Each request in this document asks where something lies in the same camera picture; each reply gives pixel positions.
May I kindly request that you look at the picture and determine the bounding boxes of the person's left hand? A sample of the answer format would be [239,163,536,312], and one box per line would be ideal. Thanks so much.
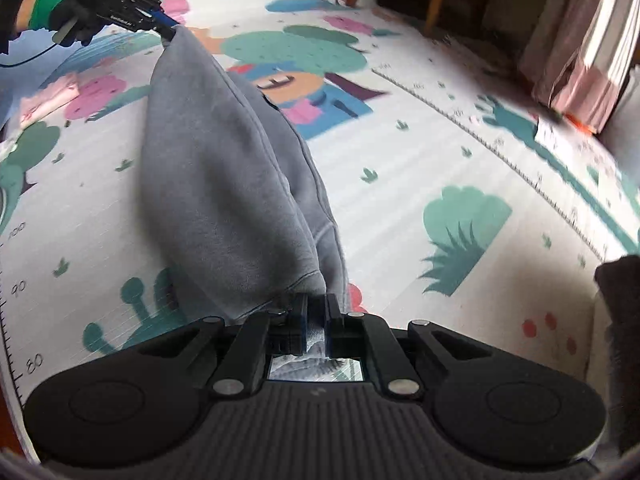
[27,0,101,47]

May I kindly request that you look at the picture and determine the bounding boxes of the orange object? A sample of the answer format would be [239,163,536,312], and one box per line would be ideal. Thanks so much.
[564,114,600,135]

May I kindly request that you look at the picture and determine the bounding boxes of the printed play mat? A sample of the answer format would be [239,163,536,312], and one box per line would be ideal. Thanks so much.
[0,0,640,463]

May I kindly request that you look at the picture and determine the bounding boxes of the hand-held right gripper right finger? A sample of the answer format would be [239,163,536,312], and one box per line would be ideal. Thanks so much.
[325,294,497,402]

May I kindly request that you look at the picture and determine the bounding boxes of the folded pink cloth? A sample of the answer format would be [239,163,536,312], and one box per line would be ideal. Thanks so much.
[19,72,82,129]

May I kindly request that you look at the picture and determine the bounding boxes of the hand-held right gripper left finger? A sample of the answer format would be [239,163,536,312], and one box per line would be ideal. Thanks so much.
[134,294,309,397]

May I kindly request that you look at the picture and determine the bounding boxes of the dark cloth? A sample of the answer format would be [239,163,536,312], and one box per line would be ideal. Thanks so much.
[594,254,640,457]

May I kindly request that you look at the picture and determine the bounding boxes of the black cable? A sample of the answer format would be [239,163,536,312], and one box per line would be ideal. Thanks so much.
[0,30,68,68]

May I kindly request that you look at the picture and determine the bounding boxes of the pink striped curtain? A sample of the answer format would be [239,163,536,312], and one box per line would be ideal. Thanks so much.
[518,0,640,134]

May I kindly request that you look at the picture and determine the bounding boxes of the grey sweatshirt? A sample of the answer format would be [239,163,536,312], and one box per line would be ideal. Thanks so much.
[139,25,351,322]

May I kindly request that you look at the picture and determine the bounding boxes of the white paper sheet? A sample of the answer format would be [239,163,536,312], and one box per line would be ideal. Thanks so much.
[533,119,567,147]

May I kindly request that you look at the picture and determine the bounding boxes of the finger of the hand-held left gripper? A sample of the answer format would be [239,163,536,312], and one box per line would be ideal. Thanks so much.
[141,6,179,42]

